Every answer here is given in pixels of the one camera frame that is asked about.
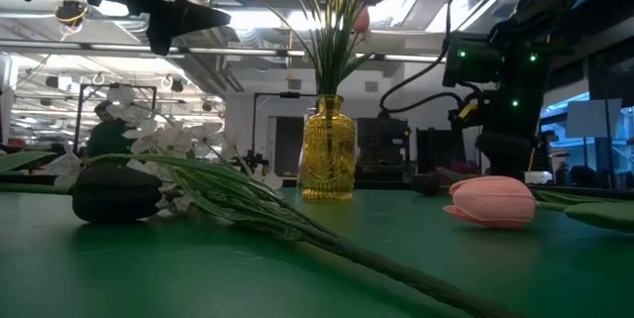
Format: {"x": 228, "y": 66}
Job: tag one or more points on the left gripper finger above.
{"x": 178, "y": 21}

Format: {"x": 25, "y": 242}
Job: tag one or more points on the yellow glass vase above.
{"x": 329, "y": 159}

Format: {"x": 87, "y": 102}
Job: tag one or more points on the dark purple tulip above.
{"x": 116, "y": 194}

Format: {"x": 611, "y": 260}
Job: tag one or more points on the white flower bunch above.
{"x": 347, "y": 248}
{"x": 271, "y": 180}

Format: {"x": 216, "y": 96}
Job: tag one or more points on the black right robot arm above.
{"x": 520, "y": 75}

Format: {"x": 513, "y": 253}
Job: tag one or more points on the small white box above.
{"x": 539, "y": 177}

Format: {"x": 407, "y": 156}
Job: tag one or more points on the long ceiling light strip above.
{"x": 124, "y": 47}

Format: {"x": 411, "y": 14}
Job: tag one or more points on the black cabinet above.
{"x": 384, "y": 139}
{"x": 441, "y": 147}

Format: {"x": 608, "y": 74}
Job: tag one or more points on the grey panel on stand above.
{"x": 592, "y": 117}

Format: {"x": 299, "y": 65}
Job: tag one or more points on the person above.
{"x": 106, "y": 135}

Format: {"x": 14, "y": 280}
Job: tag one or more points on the green table mat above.
{"x": 148, "y": 268}

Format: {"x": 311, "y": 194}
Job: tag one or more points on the black gantry frame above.
{"x": 289, "y": 94}

